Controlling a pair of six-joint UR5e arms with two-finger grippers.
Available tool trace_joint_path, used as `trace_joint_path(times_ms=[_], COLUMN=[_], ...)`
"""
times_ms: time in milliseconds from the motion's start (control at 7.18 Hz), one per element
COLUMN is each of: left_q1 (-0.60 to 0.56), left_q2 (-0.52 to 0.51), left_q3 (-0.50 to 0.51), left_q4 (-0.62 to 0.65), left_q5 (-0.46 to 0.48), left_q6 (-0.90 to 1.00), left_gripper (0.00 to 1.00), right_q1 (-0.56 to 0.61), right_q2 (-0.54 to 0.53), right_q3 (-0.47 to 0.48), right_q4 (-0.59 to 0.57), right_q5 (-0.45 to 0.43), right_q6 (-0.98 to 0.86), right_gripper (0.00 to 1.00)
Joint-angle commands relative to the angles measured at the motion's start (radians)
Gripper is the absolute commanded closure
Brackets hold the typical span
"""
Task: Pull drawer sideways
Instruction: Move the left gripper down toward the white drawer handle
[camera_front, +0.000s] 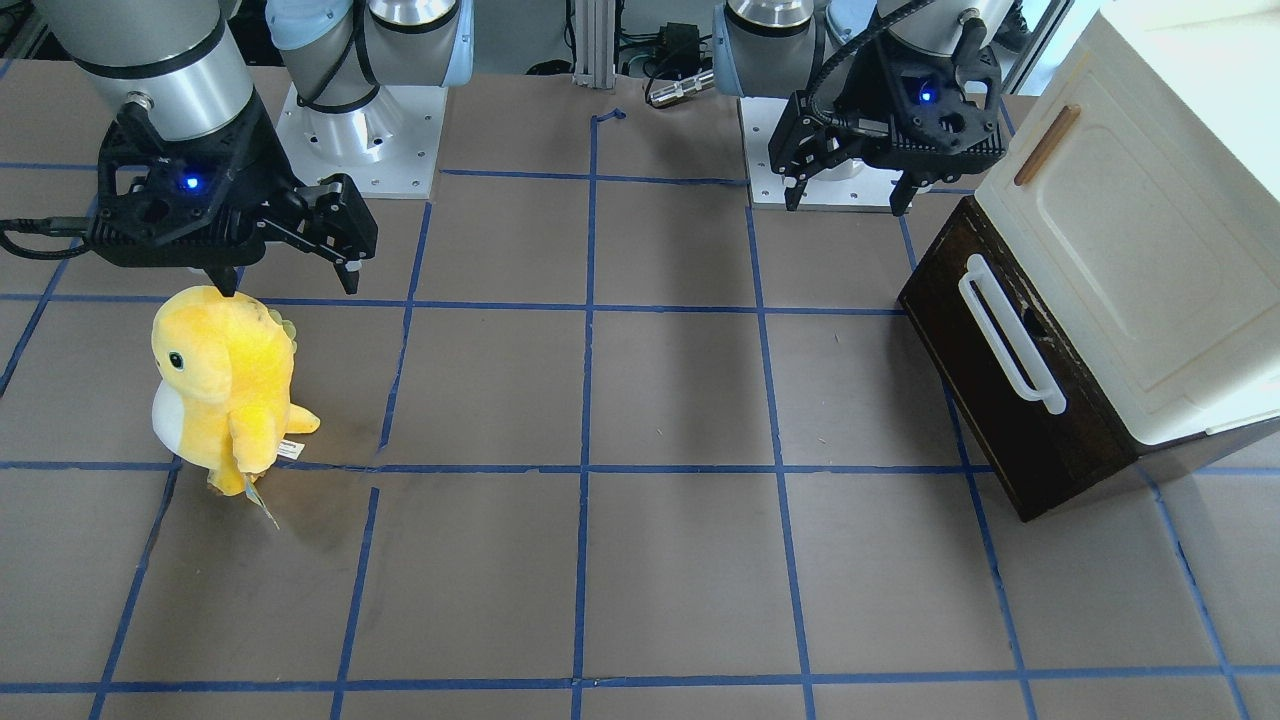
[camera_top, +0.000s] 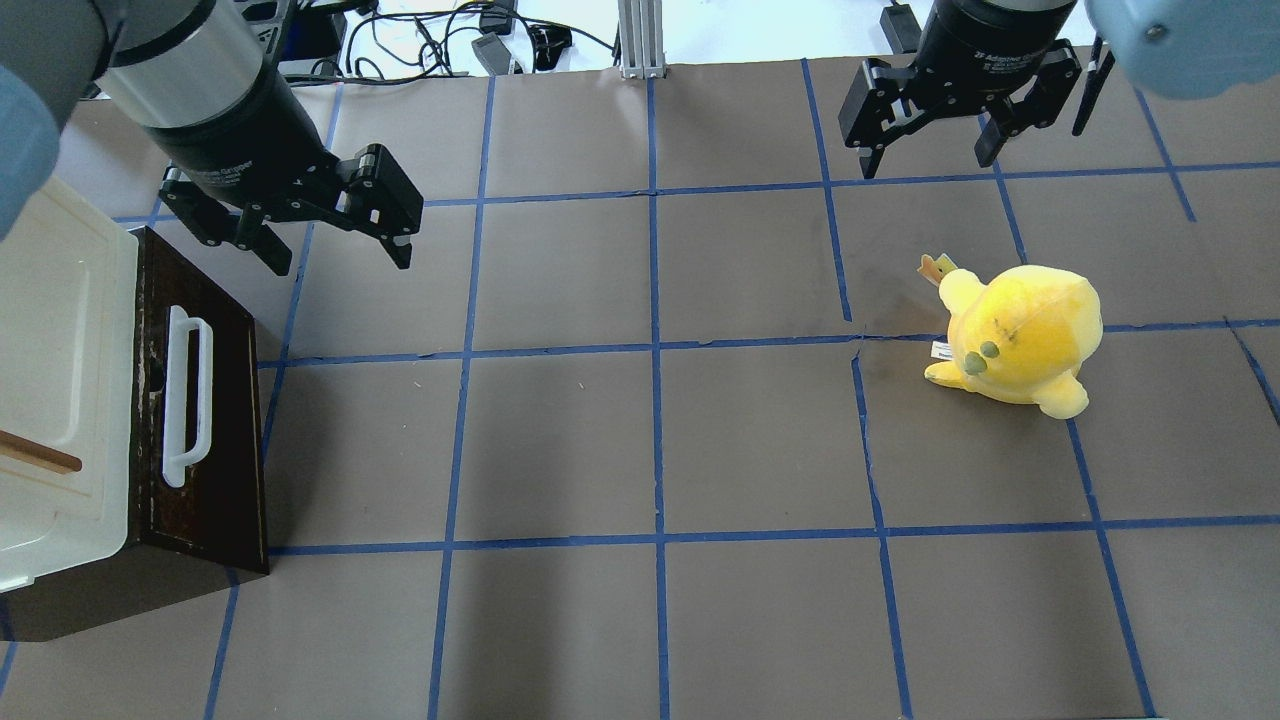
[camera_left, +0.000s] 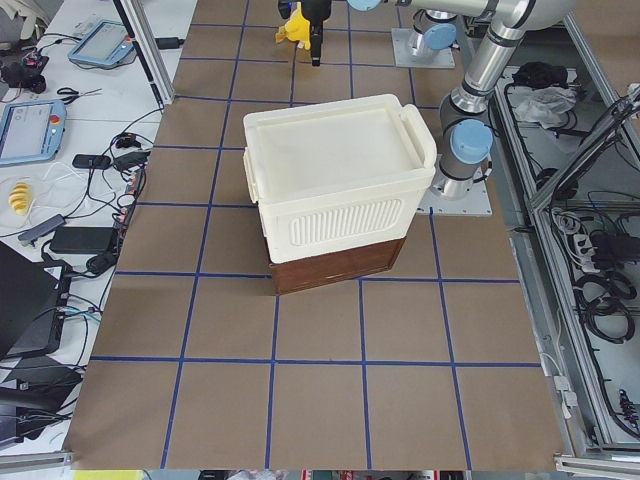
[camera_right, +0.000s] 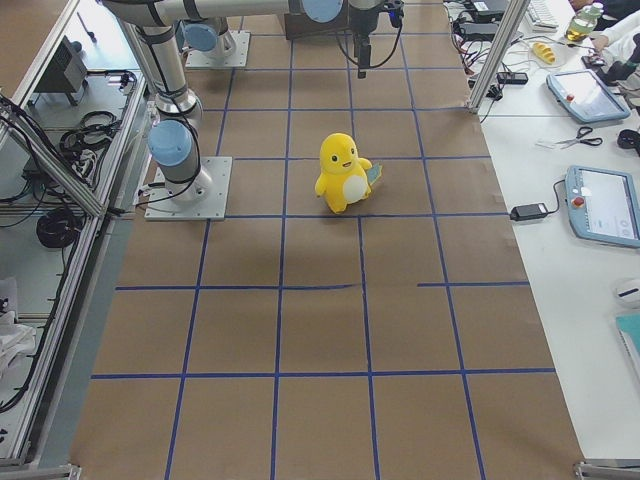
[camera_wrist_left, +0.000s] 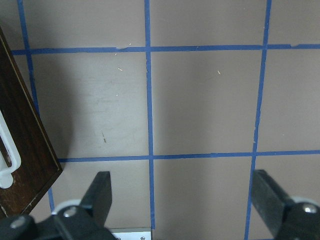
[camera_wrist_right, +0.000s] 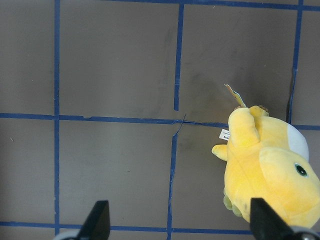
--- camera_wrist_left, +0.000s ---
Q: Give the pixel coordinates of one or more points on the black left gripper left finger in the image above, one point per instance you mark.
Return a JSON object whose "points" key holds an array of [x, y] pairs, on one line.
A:
{"points": [[97, 200]]}

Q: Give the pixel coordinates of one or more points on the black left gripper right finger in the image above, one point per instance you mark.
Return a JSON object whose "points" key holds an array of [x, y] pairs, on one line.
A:
{"points": [[270, 201]]}

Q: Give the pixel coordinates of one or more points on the dark wooden drawer cabinet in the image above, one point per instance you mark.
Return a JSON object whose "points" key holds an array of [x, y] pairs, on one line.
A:
{"points": [[39, 167]]}

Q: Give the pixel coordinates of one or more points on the white drawer handle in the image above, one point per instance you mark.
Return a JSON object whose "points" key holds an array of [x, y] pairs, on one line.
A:
{"points": [[10, 160]]}

